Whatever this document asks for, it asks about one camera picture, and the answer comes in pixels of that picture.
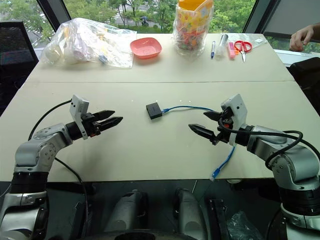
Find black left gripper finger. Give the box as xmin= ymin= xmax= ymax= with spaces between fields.
xmin=92 ymin=109 xmax=116 ymax=121
xmin=95 ymin=116 xmax=124 ymax=134

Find pink plastic bowl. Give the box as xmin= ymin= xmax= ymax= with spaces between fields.
xmin=129 ymin=37 xmax=163 ymax=60

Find pink highlighter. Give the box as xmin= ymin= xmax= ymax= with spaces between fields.
xmin=228 ymin=41 xmax=237 ymax=61

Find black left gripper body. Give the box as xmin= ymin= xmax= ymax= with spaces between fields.
xmin=80 ymin=112 xmax=103 ymax=138

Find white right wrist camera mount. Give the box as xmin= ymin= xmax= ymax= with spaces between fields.
xmin=220 ymin=93 xmax=249 ymax=146

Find clear plastic bag of items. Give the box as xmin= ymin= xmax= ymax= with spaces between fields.
xmin=39 ymin=17 xmax=138 ymax=69

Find black padded chair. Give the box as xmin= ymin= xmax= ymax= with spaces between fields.
xmin=289 ymin=56 xmax=320 ymax=114

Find small clear plastic sleeve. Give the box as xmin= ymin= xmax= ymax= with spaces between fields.
xmin=246 ymin=33 xmax=268 ymax=46

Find blue Ethernet cable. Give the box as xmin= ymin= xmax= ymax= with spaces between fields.
xmin=161 ymin=105 xmax=237 ymax=183

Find person's bare hand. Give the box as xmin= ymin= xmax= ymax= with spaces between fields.
xmin=289 ymin=24 xmax=316 ymax=52

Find black mesh office chair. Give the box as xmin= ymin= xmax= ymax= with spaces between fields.
xmin=0 ymin=20 xmax=39 ymax=118

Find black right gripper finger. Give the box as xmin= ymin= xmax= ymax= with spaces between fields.
xmin=188 ymin=123 xmax=218 ymax=141
xmin=203 ymin=110 xmax=222 ymax=123

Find red handled scissors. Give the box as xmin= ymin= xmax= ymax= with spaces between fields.
xmin=233 ymin=39 xmax=253 ymax=64

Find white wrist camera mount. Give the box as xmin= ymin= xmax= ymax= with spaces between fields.
xmin=69 ymin=94 xmax=90 ymax=141
xmin=220 ymin=93 xmax=249 ymax=146

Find dark rounded robot leg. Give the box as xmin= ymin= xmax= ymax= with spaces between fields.
xmin=174 ymin=187 xmax=209 ymax=240
xmin=104 ymin=189 xmax=149 ymax=234

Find black metal bracket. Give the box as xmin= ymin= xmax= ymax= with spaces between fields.
xmin=208 ymin=198 xmax=229 ymax=240

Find clear bag of colourful sweets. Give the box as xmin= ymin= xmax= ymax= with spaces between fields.
xmin=172 ymin=0 xmax=214 ymax=57

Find dark crumpled plastic bag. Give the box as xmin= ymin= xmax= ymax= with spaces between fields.
xmin=225 ymin=210 xmax=264 ymax=240

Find dark window frame post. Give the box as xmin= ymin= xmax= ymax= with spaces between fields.
xmin=242 ymin=0 xmax=320 ymax=39
xmin=36 ymin=0 xmax=73 ymax=33

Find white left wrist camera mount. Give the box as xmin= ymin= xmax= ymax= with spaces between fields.
xmin=69 ymin=94 xmax=90 ymax=141

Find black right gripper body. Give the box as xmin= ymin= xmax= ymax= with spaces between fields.
xmin=211 ymin=106 xmax=235 ymax=146

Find small black adapter box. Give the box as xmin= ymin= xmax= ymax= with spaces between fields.
xmin=145 ymin=101 xmax=164 ymax=122

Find clear plastic tube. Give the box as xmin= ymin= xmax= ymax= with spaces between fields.
xmin=215 ymin=33 xmax=230 ymax=59

